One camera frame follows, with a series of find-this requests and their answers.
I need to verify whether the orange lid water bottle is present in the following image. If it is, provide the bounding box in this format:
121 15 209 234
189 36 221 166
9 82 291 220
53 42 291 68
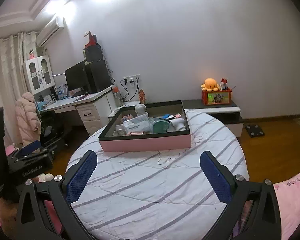
113 86 123 107

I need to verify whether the white power plug adapter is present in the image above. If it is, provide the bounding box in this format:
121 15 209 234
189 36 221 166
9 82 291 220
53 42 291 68
167 118 186 132

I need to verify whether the pink padded jacket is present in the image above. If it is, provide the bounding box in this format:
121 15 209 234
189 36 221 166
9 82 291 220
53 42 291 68
15 92 41 146

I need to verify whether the clear glass bottle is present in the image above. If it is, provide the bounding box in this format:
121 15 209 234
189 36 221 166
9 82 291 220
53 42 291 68
113 125 126 137

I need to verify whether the orange octopus plush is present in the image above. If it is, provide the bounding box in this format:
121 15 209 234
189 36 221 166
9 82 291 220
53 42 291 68
201 78 221 92

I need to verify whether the black computer monitor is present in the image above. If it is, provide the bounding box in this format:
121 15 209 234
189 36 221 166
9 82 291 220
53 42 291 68
65 61 88 93

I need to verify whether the beige curtain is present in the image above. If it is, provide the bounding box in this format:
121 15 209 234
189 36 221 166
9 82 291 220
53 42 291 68
0 31 37 145

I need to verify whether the clear plastic floss box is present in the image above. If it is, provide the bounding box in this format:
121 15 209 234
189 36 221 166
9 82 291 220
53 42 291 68
122 115 153 133

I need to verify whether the low black white tv bench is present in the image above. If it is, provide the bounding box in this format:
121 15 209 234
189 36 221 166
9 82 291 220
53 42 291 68
183 99 243 138

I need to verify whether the white desk with drawers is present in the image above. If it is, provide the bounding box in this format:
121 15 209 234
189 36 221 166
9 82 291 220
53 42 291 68
40 86 116 135

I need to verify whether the black office chair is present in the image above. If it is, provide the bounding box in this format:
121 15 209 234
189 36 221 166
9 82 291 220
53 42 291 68
40 112 65 160

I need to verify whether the red snack bag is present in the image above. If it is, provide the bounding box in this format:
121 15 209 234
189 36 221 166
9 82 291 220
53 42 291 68
139 89 146 104

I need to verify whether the pink storage box black rim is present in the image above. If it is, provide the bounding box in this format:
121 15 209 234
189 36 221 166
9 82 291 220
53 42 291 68
98 100 191 152

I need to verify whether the pink blanket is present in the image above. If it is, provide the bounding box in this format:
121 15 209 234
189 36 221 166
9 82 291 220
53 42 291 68
274 173 300 239

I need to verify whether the small white side cabinet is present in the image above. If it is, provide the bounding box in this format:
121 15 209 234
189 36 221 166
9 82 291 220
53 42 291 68
108 101 140 119

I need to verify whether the rose gold tube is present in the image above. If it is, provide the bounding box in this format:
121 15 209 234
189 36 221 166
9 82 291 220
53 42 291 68
126 131 146 136

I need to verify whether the person left hand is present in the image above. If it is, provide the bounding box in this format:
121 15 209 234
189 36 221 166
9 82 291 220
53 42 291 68
0 173 55 230

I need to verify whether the white air conditioner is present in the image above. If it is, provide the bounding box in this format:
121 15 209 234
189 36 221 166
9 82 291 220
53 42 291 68
37 16 64 47

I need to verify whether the white glass door cabinet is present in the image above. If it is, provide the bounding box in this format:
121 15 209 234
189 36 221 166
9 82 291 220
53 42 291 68
24 55 55 95

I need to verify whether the striped white bedsheet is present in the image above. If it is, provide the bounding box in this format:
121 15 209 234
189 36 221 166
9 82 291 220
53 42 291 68
69 109 249 239

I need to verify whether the blue highlighter pen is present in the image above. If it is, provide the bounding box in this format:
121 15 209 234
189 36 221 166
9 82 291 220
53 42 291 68
162 114 175 120

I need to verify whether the black bathroom scale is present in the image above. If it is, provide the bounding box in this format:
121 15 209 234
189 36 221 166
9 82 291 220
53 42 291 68
245 124 264 138

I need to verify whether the teal brush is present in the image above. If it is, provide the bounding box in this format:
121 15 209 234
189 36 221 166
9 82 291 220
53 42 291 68
153 118 170 134

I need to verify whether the pink building block toy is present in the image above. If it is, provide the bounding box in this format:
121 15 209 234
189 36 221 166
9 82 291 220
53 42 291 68
121 114 133 122

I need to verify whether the white wall socket strip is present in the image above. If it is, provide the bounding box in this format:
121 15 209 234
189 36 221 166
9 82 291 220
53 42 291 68
122 74 140 82

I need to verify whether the black speaker on tower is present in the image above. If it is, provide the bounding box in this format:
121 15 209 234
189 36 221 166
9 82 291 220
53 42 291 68
84 44 103 62

